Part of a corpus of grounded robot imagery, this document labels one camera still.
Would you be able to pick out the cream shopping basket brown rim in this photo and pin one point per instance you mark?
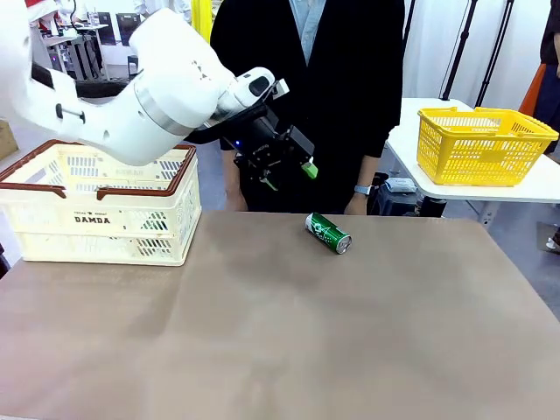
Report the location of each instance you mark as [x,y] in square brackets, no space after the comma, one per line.
[87,236]

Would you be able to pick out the light blue wristwatch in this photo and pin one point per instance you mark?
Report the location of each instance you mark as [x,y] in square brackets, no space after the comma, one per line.
[363,190]

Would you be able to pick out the white work desk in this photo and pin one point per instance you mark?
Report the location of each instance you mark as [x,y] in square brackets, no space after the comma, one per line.
[83,48]

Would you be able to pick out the white shoe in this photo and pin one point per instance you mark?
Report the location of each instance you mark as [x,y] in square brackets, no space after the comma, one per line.
[553,243]

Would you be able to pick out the yellow hanging cloth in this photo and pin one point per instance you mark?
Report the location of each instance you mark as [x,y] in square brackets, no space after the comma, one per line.
[205,17]

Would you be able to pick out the person with blue apron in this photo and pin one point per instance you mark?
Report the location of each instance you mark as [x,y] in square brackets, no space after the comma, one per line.
[175,6]

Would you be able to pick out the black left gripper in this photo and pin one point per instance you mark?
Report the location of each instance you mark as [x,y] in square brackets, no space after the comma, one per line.
[262,146]

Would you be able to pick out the person right hand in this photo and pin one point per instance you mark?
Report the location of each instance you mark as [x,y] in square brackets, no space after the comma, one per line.
[237,202]

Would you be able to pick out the person in dark clothes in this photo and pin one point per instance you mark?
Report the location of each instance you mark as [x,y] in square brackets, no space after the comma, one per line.
[551,65]

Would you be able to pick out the grey plastic stool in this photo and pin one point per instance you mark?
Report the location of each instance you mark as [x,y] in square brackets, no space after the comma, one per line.
[133,65]

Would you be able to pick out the person left forearm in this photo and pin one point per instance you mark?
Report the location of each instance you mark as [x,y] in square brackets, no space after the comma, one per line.
[374,168]

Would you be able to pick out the white side table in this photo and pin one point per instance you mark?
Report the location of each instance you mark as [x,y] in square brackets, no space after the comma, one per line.
[407,131]

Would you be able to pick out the black bag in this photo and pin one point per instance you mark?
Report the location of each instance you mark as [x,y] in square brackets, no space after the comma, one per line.
[380,179]

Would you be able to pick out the person torso black cardigan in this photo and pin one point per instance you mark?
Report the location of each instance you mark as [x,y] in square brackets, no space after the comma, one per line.
[345,87]

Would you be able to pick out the dark grey stool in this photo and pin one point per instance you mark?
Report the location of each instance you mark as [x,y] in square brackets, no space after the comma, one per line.
[398,205]

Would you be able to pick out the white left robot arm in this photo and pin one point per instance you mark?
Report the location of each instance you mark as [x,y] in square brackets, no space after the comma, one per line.
[153,87]

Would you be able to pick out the brown cardboard box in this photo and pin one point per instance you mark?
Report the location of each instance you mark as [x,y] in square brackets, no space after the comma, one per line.
[6,140]

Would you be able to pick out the wet wipes pack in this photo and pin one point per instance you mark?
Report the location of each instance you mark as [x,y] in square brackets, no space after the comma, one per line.
[401,184]

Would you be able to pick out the person left hand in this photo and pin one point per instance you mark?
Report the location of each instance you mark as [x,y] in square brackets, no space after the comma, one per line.
[358,204]

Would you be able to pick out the green drink can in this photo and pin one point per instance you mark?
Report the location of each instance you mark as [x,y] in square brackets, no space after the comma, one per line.
[329,234]

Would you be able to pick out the yellow plastic basket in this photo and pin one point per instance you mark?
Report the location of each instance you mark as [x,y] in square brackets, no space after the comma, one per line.
[477,149]

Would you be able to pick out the person right forearm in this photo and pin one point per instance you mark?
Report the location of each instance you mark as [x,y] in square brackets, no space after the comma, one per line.
[231,172]

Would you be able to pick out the person in grey trousers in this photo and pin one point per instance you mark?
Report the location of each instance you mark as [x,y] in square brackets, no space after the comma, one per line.
[41,13]

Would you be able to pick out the dark poster board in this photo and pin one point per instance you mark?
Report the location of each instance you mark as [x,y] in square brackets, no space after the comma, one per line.
[106,28]
[127,26]

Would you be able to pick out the thin black tripod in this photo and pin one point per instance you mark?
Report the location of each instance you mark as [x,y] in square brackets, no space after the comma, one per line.
[408,19]

